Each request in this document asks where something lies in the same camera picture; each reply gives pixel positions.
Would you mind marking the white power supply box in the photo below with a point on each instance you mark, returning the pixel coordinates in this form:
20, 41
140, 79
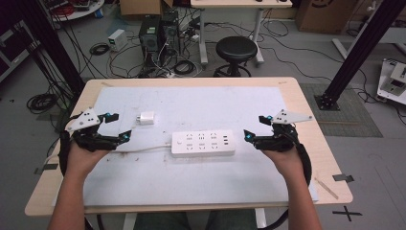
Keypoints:
117, 40

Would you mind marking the white charger plug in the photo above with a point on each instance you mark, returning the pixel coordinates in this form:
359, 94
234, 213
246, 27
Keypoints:
146, 118

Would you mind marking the black round stool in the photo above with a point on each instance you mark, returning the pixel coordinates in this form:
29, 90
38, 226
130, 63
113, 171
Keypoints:
236, 48

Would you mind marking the grey tape piece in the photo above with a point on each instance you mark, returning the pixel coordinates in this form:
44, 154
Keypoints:
343, 178
48, 168

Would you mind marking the black tape cross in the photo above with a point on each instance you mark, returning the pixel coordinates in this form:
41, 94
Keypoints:
347, 213

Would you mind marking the black computer tower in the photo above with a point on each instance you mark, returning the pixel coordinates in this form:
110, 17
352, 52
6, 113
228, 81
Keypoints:
170, 32
150, 40

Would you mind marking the thin wooden stick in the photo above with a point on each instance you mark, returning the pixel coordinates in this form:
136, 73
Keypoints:
326, 188

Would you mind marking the white power strip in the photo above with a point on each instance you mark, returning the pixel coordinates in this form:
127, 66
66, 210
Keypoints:
204, 143

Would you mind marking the white table mat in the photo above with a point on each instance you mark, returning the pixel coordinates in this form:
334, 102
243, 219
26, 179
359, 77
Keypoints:
191, 182

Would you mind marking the grey metal rack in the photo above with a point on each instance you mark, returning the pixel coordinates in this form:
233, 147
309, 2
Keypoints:
12, 54

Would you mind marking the person's right hand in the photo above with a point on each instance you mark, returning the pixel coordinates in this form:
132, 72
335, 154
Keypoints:
290, 164

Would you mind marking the person's left hand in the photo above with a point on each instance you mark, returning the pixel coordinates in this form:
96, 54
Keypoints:
79, 161

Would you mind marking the large cardboard box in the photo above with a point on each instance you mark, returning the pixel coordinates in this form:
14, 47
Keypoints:
325, 16

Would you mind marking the white flat device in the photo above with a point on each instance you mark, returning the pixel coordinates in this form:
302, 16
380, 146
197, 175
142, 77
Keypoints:
394, 83

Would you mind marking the black metal stand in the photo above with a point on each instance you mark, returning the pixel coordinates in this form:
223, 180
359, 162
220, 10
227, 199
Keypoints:
54, 44
360, 51

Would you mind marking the white background desk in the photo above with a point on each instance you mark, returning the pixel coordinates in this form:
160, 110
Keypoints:
239, 3

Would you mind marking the grey floor mat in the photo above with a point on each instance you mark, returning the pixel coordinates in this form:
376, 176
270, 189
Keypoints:
348, 118

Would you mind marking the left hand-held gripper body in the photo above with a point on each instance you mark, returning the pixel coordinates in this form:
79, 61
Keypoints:
83, 123

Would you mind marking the round white table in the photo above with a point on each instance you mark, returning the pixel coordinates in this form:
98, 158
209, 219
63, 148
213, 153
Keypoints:
76, 11

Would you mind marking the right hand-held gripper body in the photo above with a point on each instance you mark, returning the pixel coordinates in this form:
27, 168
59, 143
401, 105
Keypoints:
282, 139

